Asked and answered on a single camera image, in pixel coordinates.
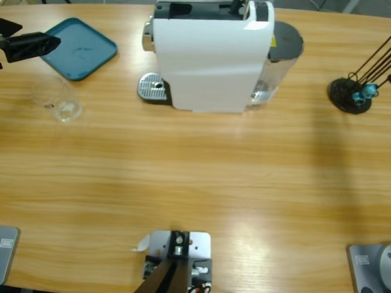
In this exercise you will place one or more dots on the blue coffee capsule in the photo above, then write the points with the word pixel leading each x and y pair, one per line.
pixel 358 97
pixel 370 91

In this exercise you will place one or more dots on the teal square plastic tray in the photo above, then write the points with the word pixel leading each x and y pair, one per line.
pixel 82 48

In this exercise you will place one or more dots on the grey coffee machine lever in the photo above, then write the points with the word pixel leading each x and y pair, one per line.
pixel 238 2

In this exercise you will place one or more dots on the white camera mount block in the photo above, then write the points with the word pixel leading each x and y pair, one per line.
pixel 200 245

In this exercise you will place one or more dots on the white capsule coffee machine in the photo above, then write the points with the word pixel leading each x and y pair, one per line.
pixel 206 65

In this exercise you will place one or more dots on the white paper tag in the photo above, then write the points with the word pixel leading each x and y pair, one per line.
pixel 142 243

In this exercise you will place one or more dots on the dark camera post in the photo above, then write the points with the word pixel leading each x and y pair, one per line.
pixel 162 282

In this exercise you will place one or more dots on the grey metal leg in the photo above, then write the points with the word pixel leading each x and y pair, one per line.
pixel 352 4

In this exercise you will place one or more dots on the clear drinking glass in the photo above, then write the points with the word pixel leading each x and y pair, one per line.
pixel 66 110

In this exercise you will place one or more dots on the clear water tank black lid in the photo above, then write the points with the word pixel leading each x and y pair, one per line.
pixel 286 39

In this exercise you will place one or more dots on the black capsule holder with rods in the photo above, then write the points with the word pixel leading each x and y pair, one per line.
pixel 341 91

